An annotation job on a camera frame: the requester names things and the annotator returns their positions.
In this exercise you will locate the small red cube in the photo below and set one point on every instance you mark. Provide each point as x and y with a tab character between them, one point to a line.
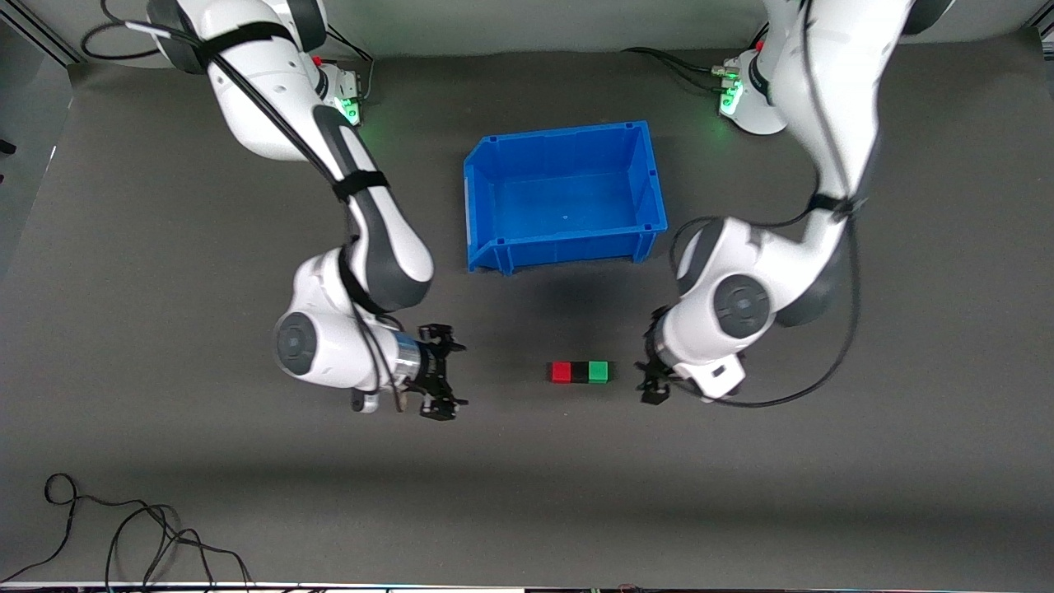
561	372

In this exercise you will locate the small green cube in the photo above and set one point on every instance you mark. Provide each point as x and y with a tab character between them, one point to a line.
600	371

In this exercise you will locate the aluminium frame rail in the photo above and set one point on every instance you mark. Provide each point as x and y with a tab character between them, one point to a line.
45	37

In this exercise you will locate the blue plastic storage bin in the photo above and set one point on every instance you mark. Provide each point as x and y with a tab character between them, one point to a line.
568	210

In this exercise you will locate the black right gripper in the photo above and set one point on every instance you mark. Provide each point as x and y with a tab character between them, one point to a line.
431	370

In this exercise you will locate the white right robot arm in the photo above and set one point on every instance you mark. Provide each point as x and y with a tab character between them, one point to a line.
370	231

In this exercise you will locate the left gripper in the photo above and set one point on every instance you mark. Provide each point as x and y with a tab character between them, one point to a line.
653	380

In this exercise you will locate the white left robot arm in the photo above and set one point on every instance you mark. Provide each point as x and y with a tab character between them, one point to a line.
741	305

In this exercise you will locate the small black cube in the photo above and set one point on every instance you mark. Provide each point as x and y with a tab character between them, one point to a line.
580	373

